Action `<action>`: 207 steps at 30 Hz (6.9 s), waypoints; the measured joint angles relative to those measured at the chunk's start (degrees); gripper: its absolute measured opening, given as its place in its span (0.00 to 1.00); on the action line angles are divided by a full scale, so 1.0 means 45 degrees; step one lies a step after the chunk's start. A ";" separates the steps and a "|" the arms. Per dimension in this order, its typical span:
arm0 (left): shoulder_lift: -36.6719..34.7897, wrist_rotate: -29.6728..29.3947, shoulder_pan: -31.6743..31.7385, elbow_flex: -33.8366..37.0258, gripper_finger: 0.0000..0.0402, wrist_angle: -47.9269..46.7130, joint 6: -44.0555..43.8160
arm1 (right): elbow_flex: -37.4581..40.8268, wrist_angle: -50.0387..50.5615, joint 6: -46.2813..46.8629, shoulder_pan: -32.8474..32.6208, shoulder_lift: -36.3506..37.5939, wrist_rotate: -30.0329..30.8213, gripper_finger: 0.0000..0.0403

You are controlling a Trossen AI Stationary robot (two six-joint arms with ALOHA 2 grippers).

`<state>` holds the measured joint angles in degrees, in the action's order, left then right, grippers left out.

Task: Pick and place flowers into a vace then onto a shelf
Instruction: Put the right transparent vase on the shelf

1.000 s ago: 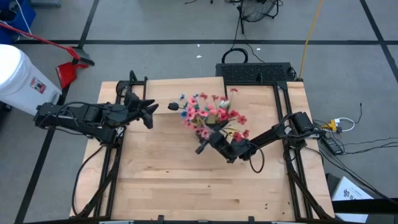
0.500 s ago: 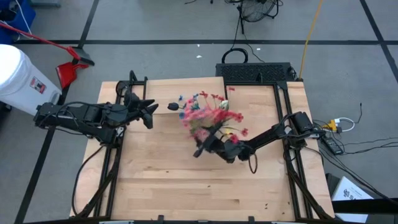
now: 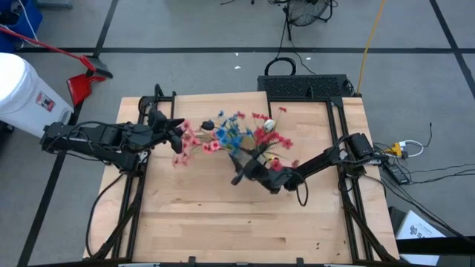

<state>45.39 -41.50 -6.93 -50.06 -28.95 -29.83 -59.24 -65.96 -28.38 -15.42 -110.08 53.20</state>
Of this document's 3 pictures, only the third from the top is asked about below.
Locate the white artificial tulip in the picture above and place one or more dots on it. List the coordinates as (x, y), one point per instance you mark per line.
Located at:
(269, 125)

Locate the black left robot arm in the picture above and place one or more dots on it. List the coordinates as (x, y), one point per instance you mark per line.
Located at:
(104, 139)

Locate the blue bin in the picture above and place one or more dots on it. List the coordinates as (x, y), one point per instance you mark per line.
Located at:
(18, 26)

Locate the red artificial flower spray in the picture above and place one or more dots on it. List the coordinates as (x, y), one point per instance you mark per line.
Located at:
(265, 136)

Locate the red dustpan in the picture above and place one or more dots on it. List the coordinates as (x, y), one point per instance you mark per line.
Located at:
(79, 89)

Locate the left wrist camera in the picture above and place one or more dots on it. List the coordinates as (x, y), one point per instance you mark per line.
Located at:
(157, 118)

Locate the pink artificial flower spray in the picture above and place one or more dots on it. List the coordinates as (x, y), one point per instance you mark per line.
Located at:
(208, 147)

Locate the black floor fan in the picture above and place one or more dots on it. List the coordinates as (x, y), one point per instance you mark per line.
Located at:
(306, 11)

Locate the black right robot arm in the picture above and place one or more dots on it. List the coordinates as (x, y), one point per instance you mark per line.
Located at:
(323, 159)

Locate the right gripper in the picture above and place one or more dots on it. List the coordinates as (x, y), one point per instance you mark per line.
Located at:
(271, 180)

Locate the black table edge clamp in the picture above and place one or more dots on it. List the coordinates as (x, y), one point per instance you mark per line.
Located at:
(300, 261)
(191, 260)

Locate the blue artificial flower spray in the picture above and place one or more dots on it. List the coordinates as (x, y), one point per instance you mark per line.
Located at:
(224, 137)

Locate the white plastic trash bin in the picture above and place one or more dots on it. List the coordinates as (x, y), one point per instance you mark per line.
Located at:
(26, 96)

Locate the yellow plug connector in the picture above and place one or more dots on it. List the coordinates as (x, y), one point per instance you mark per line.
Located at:
(395, 149)

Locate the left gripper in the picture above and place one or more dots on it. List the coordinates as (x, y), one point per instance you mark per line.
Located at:
(159, 135)

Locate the black computer case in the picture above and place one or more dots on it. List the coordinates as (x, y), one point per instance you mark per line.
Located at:
(304, 86)

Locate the white paper sheet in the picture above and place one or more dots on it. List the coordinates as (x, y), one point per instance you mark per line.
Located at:
(417, 230)

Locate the black artificial tulip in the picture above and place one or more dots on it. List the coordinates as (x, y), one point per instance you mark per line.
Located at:
(208, 125)

